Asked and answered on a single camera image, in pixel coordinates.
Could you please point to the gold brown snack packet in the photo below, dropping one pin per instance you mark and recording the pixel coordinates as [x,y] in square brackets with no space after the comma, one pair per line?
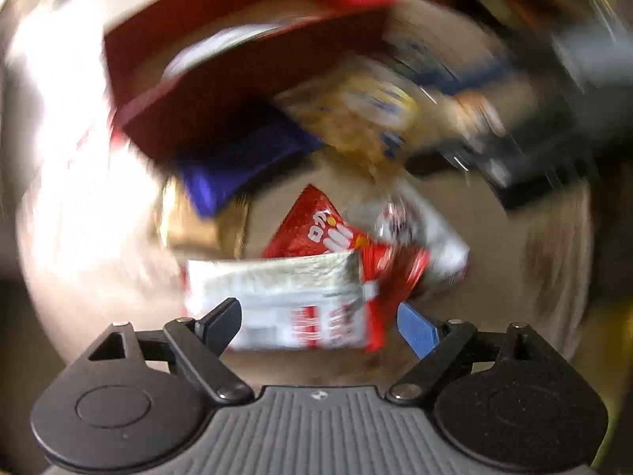
[198,227]

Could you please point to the beige floral tablecloth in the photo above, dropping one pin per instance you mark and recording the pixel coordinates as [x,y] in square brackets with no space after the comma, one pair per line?
[504,247]

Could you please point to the purple snack packet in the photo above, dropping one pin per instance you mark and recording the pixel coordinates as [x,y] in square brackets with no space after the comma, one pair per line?
[237,163]

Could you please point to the clear waffle packet yellow label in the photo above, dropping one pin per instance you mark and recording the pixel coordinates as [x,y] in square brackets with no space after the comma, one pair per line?
[356,104]

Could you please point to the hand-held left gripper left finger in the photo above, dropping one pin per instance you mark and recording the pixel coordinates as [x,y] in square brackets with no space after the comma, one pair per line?
[221,324]

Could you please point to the white silver snack packet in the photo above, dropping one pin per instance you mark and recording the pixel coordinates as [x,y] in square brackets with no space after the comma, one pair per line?
[445,252]

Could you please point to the red snack packet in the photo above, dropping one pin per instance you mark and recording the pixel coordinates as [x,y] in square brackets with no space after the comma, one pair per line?
[306,227]

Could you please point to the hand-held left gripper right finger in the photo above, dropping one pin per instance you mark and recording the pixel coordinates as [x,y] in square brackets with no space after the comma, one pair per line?
[415,331]

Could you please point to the red rectangular box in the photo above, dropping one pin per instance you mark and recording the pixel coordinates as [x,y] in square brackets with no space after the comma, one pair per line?
[232,84]

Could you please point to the white red-striped snack packet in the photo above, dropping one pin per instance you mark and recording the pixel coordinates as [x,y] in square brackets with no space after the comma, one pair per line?
[277,297]

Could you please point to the blue snack packet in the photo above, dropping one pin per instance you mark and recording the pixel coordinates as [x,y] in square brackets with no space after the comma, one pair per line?
[440,72]

